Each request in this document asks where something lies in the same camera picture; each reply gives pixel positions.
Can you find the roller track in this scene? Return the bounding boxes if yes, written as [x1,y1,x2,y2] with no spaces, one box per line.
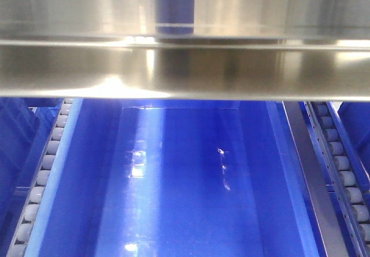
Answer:
[304,101,369,256]
[1,98,74,256]

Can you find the right roller track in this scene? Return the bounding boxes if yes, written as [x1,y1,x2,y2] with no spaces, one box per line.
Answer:
[304,101,369,256]

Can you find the blue plastic bin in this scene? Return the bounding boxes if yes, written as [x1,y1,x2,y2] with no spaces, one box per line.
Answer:
[25,99,319,256]

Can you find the left roller track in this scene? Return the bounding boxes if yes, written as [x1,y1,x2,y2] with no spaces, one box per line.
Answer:
[1,98,74,256]

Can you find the steel shelf beam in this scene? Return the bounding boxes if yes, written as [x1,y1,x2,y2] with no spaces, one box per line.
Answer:
[1,0,369,101]

